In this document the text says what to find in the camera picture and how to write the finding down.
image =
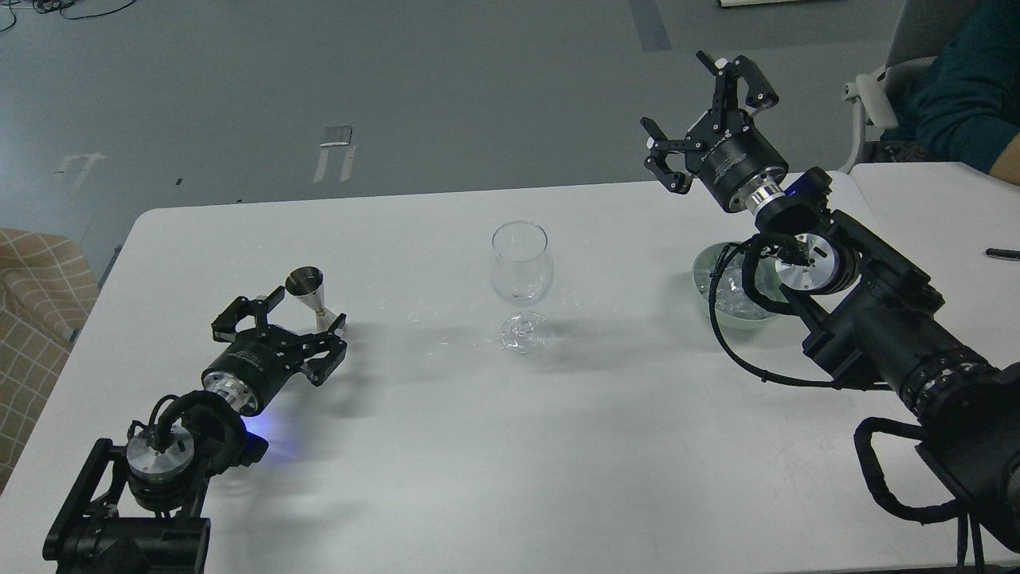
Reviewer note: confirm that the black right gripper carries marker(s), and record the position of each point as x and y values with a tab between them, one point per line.
725	151

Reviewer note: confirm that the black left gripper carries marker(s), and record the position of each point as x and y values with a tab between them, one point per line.
257	362

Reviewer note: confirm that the steel cocktail jigger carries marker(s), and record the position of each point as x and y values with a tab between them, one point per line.
307	285

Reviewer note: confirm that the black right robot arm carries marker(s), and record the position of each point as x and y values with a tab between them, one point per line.
868	310

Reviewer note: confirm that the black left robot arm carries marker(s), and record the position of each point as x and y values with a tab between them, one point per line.
137	508

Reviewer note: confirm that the green bowl of ice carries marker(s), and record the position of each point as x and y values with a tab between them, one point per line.
732	306

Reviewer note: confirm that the clear wine glass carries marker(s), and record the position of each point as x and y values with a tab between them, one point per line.
521	271

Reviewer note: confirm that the white office chair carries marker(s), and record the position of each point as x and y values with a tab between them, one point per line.
922	31

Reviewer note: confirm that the seated person in teal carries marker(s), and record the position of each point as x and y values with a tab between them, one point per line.
965	107

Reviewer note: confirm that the black pen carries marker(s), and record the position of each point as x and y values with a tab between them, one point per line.
1005	255

